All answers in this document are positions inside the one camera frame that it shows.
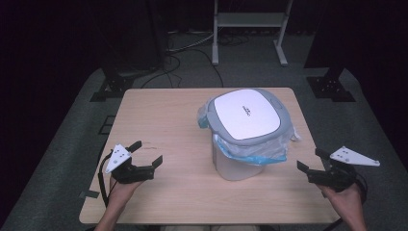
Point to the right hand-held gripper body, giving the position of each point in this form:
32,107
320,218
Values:
336,179

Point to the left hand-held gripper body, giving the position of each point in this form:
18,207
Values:
120,160

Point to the white trash can grey lid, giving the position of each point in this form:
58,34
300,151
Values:
247,114

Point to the person's right hand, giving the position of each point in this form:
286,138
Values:
348,203

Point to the person's left hand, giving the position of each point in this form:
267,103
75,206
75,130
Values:
121,192

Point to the grey tape strip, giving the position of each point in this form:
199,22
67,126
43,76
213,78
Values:
89,194

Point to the clear blue plastic bin liner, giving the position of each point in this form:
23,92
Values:
253,152

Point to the black stand base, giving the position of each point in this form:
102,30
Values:
112,86
332,86

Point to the white metal stand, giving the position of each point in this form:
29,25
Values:
250,19

